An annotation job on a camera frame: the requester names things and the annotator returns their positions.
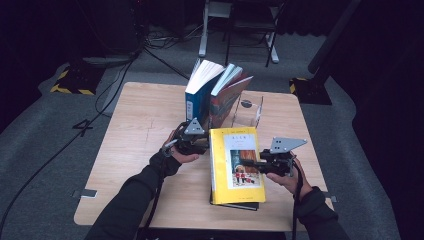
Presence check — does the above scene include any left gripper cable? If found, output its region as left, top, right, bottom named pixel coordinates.
left=136, top=139, right=179, bottom=240

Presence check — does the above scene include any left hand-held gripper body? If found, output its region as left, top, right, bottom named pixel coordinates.
left=173, top=117, right=206, bottom=155

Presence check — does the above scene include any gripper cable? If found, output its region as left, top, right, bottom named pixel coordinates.
left=290, top=159, right=304, bottom=240
left=136, top=139, right=179, bottom=240

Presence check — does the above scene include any black slanted pole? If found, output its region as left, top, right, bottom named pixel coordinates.
left=307, top=0, right=363, bottom=75

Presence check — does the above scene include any yellow book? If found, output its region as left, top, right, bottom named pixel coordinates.
left=208, top=126, right=267, bottom=205

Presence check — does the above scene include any blue book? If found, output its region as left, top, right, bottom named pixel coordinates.
left=184, top=59, right=227, bottom=134

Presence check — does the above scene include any grey flat stand base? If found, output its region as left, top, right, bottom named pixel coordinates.
left=82, top=54, right=136, bottom=68

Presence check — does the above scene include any black floor cable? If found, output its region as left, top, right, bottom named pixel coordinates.
left=0, top=49, right=143, bottom=234
left=94, top=61, right=134, bottom=118
left=143, top=48, right=191, bottom=81

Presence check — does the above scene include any white desk frame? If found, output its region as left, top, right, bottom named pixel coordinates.
left=198, top=0, right=280, bottom=64

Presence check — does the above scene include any red illustrated book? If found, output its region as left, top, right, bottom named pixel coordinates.
left=208, top=63, right=254, bottom=130

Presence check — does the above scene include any clear acrylic book rack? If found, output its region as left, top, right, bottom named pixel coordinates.
left=229, top=93, right=265, bottom=129

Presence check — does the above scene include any person's left hand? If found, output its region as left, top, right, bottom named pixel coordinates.
left=161, top=129, right=200, bottom=165

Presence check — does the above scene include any black base with yellow stripes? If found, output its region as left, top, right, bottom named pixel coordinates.
left=49, top=59, right=106, bottom=96
left=288, top=77, right=333, bottom=106

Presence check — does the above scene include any black chair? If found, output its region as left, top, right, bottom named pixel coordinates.
left=223, top=0, right=288, bottom=68

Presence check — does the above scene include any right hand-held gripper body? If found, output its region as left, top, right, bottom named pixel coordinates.
left=260, top=136, right=308, bottom=178

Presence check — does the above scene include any person's right hand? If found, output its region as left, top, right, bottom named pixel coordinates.
left=266, top=158, right=314, bottom=202

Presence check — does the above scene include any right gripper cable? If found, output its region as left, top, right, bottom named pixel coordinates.
left=290, top=159, right=304, bottom=240

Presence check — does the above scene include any tangle of cables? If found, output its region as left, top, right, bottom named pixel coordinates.
left=144, top=24, right=204, bottom=51

